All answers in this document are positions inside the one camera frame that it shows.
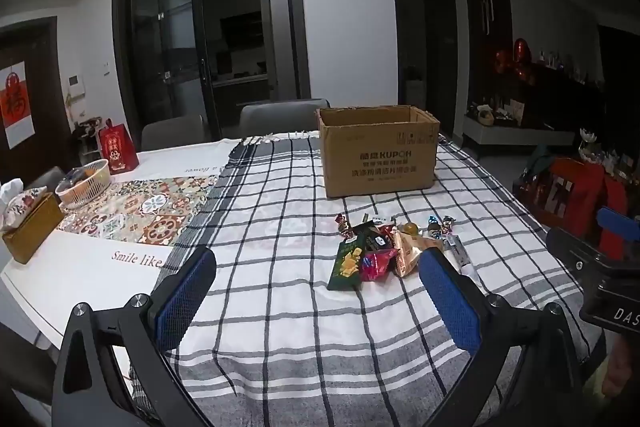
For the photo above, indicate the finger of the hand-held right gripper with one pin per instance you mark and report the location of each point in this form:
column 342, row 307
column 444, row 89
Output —
column 617, row 224
column 575, row 252

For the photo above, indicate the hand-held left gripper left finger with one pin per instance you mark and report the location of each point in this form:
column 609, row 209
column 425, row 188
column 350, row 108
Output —
column 185, row 294

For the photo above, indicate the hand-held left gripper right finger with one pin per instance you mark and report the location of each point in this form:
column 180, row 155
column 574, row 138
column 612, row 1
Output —
column 450, row 302

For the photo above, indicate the silver stick packet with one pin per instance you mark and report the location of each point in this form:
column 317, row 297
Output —
column 457, row 253

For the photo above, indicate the beige snack packet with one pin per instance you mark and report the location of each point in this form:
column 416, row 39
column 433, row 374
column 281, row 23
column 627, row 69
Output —
column 407, row 257

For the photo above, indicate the blue candy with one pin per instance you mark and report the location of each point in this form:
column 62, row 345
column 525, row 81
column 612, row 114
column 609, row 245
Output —
column 434, row 228

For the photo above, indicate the dark candy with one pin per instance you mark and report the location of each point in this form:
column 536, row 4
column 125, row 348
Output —
column 448, row 223

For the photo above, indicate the red snack packet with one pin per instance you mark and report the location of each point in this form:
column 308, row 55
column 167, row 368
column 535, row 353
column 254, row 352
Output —
column 376, row 264

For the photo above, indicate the round golden candy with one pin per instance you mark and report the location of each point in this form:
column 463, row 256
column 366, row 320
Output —
column 411, row 228

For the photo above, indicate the black snack packet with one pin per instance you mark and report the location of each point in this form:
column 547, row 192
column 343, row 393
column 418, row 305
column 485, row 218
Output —
column 376, row 239

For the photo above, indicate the small white packet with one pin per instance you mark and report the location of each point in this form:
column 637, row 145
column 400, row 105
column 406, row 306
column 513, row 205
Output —
column 382, row 220

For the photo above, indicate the green snack packet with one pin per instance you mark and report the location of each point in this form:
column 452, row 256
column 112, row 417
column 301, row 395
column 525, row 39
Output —
column 346, row 264

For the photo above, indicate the red candy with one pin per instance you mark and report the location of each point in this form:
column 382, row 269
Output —
column 344, row 227

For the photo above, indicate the brown cardboard box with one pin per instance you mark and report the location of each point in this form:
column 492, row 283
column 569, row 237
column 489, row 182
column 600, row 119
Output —
column 377, row 157

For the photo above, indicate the red wooden chair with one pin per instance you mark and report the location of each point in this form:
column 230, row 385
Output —
column 529, row 198

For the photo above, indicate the floral patterned table runner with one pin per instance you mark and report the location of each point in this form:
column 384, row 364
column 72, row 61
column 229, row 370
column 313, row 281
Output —
column 145, row 207

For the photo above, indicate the white printed tablecloth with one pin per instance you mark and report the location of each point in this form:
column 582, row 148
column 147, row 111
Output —
column 75, row 272

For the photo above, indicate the black white plaid tablecloth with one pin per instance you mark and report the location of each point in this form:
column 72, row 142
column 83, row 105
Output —
column 300, row 332

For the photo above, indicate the white low sideboard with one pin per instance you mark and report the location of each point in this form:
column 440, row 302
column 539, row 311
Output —
column 520, row 137

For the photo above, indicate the white woven basket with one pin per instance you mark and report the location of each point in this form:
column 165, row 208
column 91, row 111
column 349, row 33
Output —
column 85, row 187

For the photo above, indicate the red gift bag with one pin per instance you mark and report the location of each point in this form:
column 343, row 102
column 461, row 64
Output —
column 119, row 149

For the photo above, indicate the narrow grey dining chair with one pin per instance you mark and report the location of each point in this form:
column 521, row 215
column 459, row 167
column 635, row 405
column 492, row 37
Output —
column 172, row 132

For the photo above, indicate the small basket on sideboard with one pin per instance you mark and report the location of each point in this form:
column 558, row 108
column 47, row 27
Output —
column 485, row 116

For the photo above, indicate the brown tissue box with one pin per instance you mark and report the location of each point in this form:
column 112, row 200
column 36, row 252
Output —
column 32, row 227

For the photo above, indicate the white plastic stools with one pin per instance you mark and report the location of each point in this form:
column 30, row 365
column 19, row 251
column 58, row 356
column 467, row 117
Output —
column 86, row 139

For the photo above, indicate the red foil balloons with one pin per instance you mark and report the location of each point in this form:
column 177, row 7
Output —
column 520, row 54

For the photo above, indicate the wide grey dining chair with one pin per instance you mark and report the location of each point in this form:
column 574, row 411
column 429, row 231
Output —
column 282, row 117

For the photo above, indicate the tall dark cabinet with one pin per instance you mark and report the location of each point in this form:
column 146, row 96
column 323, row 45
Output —
column 487, row 42

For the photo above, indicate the dark hallway door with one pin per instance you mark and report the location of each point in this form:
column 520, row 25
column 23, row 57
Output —
column 441, row 57

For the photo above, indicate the dark wooden door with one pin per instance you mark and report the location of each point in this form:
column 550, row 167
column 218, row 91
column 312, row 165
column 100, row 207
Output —
column 47, row 72

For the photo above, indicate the dark sliding glass door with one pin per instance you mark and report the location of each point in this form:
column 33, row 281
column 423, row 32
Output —
column 160, row 32

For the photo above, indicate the silver refrigerator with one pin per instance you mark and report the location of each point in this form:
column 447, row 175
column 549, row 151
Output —
column 275, row 32

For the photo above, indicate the white wall intercom panel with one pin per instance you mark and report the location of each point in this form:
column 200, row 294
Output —
column 76, row 84

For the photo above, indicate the red white wall poster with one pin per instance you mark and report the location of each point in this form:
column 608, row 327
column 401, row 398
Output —
column 14, row 107

